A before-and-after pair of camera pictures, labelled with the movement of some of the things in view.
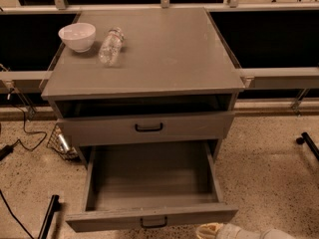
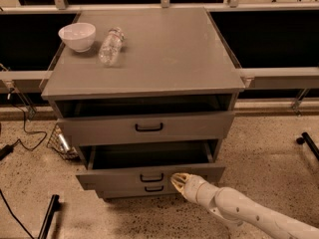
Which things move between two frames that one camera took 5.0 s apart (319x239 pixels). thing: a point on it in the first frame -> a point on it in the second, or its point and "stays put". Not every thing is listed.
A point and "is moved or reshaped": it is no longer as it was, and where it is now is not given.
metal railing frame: [302, 77] stays put
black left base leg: [54, 206] stays put
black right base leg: [305, 137] stays put
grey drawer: [139, 183] is moved or reshaped
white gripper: [236, 232] -> [192, 187]
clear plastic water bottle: [111, 46] stays put
